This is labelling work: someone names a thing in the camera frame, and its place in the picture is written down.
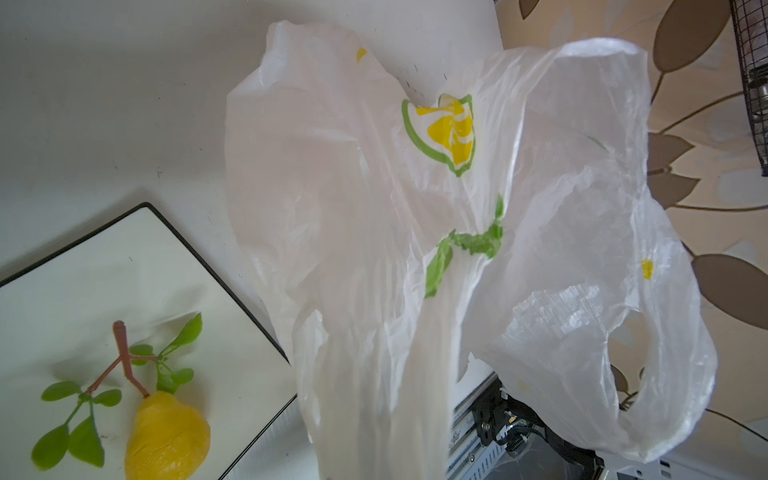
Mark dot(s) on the white plastic bag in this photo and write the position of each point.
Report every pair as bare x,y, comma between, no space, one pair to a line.
510,222

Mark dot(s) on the white tray black rim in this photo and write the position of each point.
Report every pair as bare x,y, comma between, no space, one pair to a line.
130,323

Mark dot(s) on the yellow fake lemon with leaves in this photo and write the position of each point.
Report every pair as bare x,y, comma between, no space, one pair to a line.
169,439

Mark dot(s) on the black wire basket right wall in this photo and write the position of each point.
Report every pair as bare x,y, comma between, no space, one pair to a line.
749,19

